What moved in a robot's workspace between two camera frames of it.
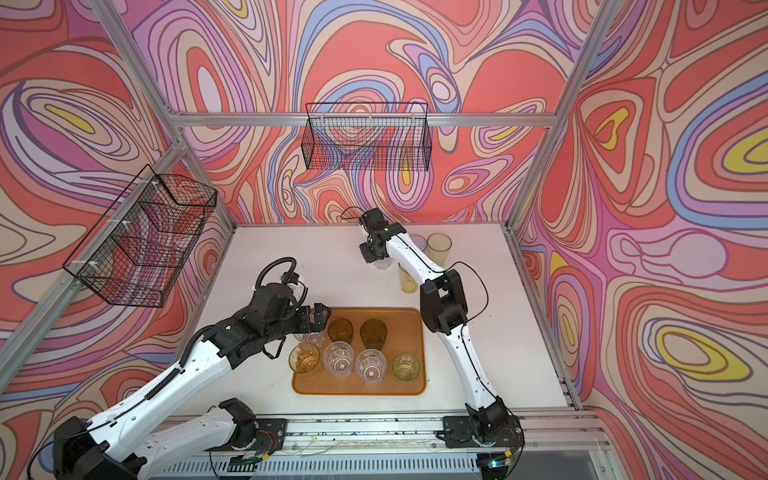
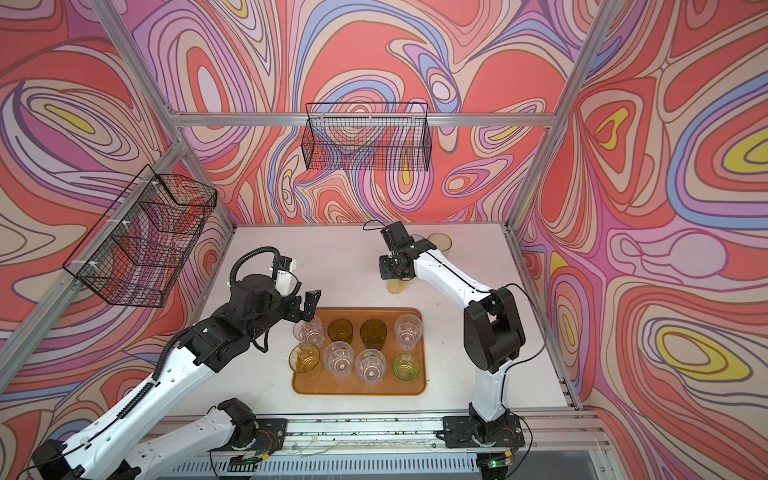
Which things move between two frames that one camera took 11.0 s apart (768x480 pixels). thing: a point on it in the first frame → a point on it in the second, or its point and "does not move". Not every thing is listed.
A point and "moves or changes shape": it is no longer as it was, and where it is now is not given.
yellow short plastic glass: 304,357 does not move
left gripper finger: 321,315 → 310,303
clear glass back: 370,366 does not move
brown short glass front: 340,329 does not move
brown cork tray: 369,351 does not move
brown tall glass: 373,333 does not move
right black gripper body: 370,252 → 390,269
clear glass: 383,264 moves or changes shape
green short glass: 405,367 does not move
